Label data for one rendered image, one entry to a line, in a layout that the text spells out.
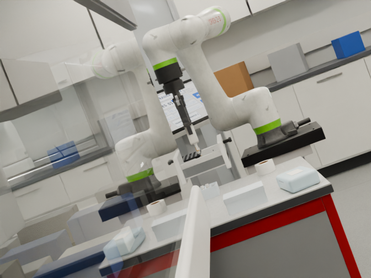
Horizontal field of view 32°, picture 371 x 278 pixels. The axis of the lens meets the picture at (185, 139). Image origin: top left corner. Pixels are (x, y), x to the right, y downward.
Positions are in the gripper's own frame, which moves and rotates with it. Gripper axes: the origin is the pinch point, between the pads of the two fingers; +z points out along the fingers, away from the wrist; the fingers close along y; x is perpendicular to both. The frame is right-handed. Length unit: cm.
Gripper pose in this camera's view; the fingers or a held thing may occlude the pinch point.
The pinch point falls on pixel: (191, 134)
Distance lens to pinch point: 230.7
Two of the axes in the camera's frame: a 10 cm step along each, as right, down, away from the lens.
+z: 3.5, 9.3, 0.7
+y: 0.7, -1.0, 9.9
